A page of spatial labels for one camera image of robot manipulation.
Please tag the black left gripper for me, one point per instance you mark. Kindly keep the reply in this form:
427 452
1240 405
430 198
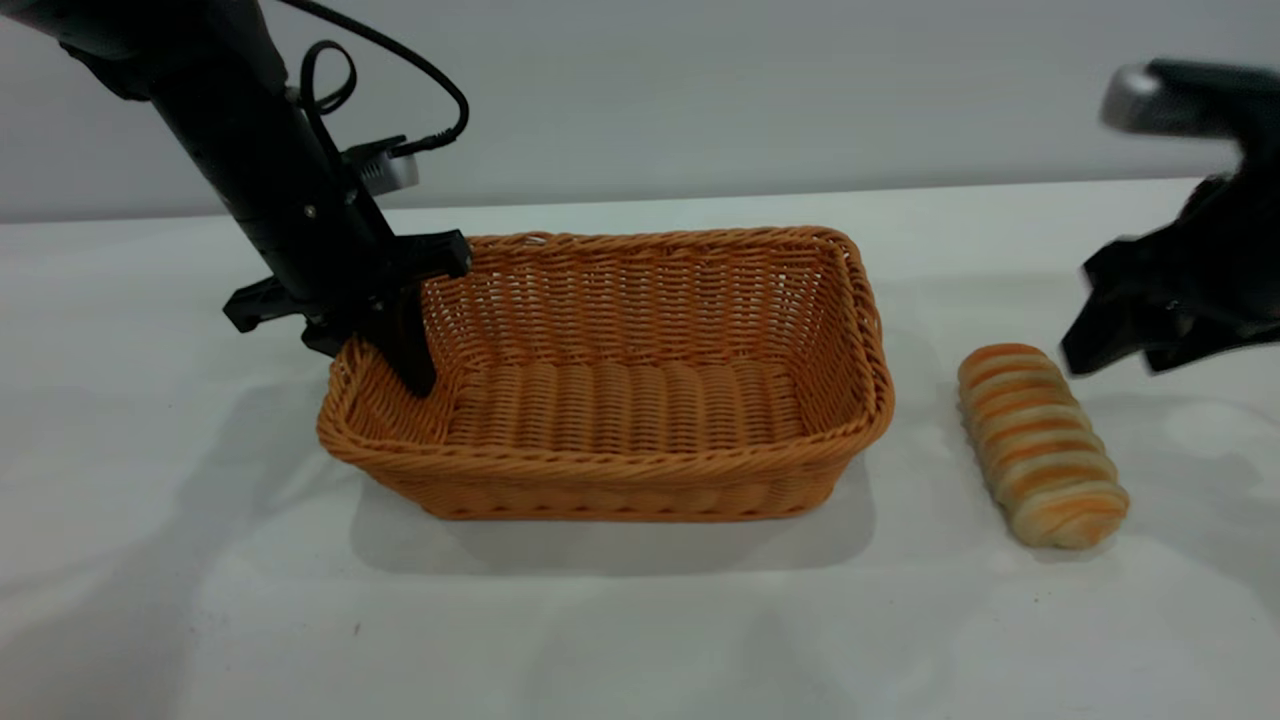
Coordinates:
320 250

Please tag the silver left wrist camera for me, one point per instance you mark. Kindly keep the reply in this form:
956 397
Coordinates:
385 168

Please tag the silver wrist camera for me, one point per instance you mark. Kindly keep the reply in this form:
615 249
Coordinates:
1180 98
385 168

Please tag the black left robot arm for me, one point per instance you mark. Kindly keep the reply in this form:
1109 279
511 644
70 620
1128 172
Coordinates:
200 70

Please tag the striped bread roll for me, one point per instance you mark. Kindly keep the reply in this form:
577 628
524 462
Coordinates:
1040 450

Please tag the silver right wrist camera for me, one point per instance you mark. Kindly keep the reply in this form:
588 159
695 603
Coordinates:
1180 98

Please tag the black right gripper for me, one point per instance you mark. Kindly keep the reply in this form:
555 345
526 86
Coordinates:
1215 270

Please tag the woven wicker rectangular basket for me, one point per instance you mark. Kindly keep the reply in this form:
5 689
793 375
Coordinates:
620 400

